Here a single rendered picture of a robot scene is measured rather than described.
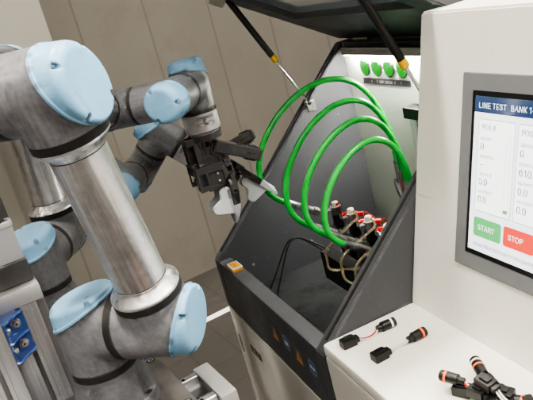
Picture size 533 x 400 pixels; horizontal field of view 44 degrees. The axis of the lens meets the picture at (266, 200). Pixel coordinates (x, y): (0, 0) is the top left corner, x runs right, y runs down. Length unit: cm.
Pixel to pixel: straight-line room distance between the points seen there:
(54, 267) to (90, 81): 78
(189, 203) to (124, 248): 321
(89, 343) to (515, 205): 73
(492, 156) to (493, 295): 24
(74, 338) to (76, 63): 47
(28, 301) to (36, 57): 59
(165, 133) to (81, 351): 59
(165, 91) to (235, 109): 304
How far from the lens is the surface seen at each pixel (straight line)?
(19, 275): 136
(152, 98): 124
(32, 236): 162
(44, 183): 170
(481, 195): 121
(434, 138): 131
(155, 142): 155
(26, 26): 348
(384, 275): 138
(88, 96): 90
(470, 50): 122
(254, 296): 171
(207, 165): 137
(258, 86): 433
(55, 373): 142
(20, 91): 90
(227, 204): 141
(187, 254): 426
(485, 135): 119
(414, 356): 127
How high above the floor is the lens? 169
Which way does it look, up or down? 18 degrees down
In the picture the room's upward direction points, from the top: 15 degrees counter-clockwise
